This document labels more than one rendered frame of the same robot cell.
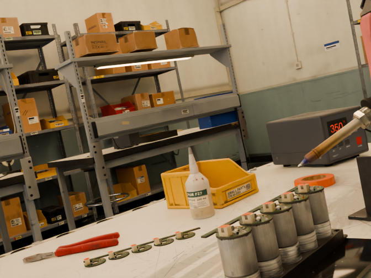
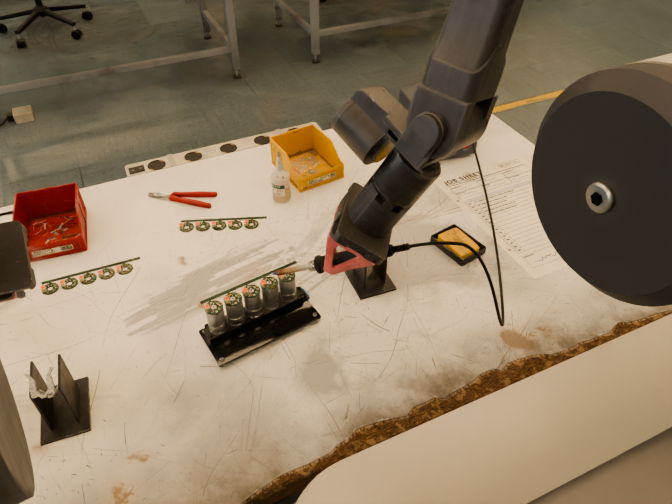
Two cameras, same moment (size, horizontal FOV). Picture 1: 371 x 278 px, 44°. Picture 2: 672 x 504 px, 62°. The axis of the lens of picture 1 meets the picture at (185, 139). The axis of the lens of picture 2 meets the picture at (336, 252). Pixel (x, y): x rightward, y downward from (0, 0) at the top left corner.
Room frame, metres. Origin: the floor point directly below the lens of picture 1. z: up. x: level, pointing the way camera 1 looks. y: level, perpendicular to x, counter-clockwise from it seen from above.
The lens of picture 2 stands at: (-0.14, -0.30, 1.38)
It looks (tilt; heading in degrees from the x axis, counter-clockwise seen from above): 42 degrees down; 14
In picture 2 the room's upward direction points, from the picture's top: straight up
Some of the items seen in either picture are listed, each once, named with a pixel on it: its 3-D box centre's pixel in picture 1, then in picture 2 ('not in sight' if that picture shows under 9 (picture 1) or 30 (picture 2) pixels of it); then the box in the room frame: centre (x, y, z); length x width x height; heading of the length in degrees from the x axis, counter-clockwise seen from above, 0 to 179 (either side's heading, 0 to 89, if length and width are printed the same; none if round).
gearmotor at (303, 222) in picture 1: (298, 226); (270, 294); (0.37, -0.08, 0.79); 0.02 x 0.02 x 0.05
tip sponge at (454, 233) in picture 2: not in sight; (457, 243); (0.58, -0.33, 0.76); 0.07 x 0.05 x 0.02; 50
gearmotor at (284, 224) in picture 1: (281, 238); (253, 302); (0.35, -0.06, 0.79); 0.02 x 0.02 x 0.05
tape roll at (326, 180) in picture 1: (314, 181); not in sight; (0.69, -0.18, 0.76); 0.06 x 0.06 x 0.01
